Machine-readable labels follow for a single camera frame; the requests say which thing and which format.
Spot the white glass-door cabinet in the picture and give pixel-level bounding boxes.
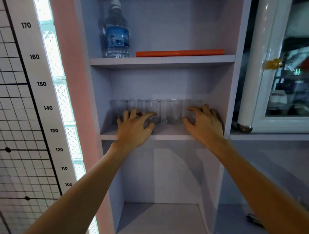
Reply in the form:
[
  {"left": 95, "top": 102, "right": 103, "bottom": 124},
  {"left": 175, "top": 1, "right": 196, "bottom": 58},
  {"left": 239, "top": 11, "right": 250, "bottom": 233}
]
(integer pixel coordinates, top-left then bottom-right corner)
[{"left": 231, "top": 0, "right": 309, "bottom": 134}]

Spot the person's right forearm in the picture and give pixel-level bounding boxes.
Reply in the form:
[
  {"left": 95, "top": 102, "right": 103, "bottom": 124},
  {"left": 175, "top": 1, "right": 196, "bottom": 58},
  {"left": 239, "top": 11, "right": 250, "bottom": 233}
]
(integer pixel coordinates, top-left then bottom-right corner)
[{"left": 212, "top": 139, "right": 309, "bottom": 234}]

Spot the clear plastic water bottle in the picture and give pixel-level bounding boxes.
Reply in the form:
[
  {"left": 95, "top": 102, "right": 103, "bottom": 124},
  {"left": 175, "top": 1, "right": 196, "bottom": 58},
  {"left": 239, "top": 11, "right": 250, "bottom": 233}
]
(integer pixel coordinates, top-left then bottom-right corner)
[{"left": 104, "top": 0, "right": 131, "bottom": 58}]

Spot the clear drinking glass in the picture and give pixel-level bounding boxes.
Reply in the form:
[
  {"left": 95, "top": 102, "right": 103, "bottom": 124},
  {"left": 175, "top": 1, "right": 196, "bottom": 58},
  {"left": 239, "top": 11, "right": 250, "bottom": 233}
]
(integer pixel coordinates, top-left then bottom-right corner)
[
  {"left": 110, "top": 99, "right": 127, "bottom": 122},
  {"left": 145, "top": 99, "right": 162, "bottom": 123},
  {"left": 166, "top": 99, "right": 183, "bottom": 125},
  {"left": 126, "top": 99, "right": 142, "bottom": 118},
  {"left": 185, "top": 99, "right": 203, "bottom": 124}
]

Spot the white height measuring strip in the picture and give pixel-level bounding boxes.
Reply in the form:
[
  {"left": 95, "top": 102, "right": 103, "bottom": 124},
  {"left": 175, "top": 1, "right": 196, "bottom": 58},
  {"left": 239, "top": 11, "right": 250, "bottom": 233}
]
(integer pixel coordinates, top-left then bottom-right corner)
[{"left": 5, "top": 0, "right": 78, "bottom": 194}]

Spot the lit glass block column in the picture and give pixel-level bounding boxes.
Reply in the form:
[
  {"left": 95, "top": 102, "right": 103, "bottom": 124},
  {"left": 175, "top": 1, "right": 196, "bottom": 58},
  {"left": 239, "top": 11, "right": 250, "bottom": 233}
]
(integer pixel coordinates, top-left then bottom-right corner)
[{"left": 34, "top": 0, "right": 100, "bottom": 234}]

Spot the person's right hand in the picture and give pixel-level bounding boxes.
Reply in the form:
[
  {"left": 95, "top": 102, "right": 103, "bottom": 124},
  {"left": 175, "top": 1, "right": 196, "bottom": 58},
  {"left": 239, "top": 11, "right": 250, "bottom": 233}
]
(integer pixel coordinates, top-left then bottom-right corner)
[{"left": 183, "top": 104, "right": 229, "bottom": 156}]

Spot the yellow round door knob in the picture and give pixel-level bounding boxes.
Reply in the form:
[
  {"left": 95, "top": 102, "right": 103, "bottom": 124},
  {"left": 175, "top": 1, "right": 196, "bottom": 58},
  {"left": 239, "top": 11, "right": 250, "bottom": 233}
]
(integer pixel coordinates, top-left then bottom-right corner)
[{"left": 264, "top": 58, "right": 283, "bottom": 70}]

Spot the person's left hand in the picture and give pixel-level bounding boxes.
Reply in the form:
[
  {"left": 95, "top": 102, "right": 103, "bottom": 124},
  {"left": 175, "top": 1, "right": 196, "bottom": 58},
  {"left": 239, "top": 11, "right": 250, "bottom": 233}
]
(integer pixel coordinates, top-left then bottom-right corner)
[{"left": 112, "top": 108, "right": 157, "bottom": 155}]

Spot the flat orange book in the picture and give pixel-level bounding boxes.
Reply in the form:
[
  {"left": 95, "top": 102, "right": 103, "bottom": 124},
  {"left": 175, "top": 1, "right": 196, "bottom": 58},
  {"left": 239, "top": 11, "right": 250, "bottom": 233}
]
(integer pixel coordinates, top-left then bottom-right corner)
[{"left": 135, "top": 49, "right": 225, "bottom": 57}]

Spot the white black-grid board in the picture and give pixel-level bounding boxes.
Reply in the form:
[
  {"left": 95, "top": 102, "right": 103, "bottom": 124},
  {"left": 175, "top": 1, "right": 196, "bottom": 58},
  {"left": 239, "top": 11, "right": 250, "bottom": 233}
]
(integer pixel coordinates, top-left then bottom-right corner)
[{"left": 0, "top": 0, "right": 62, "bottom": 234}]

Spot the grey metal object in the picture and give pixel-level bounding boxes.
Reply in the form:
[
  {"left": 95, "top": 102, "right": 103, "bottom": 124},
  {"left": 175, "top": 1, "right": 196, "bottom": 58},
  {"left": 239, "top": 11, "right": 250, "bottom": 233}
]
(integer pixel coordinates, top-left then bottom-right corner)
[{"left": 246, "top": 213, "right": 265, "bottom": 228}]

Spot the lavender shelf unit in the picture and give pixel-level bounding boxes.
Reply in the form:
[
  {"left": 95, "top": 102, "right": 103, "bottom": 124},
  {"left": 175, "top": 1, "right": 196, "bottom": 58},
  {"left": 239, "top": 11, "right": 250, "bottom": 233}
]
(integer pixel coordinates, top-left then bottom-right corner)
[{"left": 74, "top": 0, "right": 309, "bottom": 234}]

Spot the person's left forearm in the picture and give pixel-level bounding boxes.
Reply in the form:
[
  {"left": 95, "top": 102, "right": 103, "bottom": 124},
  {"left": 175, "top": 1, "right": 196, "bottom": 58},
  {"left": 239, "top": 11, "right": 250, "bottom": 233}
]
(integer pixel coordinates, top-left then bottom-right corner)
[{"left": 24, "top": 142, "right": 128, "bottom": 234}]

